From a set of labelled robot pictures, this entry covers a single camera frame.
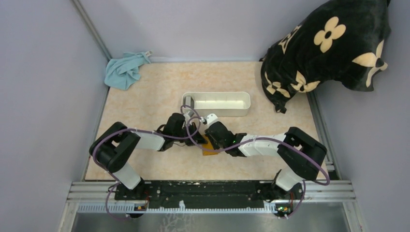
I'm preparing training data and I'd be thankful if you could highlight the orange leather card holder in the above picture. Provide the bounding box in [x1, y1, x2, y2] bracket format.
[201, 135, 219, 156]

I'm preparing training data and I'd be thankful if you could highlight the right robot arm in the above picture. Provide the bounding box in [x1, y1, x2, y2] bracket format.
[205, 121, 327, 191]

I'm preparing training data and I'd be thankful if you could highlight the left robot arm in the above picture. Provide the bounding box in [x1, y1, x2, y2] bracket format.
[89, 113, 207, 190]

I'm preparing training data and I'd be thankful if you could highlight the white plastic bin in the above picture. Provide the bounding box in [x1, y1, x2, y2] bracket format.
[181, 92, 251, 117]

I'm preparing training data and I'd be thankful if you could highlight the light blue cloth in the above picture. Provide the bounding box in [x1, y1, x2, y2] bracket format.
[104, 50, 153, 91]

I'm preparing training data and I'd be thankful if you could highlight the black floral pillow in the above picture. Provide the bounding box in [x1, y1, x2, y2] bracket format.
[260, 0, 391, 114]

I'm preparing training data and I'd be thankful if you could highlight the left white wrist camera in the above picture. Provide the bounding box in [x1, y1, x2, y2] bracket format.
[182, 107, 198, 121]

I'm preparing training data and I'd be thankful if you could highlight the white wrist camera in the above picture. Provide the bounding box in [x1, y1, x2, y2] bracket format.
[182, 107, 198, 121]
[204, 114, 219, 127]

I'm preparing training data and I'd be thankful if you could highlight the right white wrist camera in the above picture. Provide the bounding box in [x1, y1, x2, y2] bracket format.
[204, 114, 219, 127]

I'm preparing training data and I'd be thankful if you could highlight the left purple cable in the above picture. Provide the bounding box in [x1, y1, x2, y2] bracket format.
[92, 105, 203, 221]

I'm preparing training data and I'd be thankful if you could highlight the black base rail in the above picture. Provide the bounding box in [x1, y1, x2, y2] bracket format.
[114, 180, 303, 209]

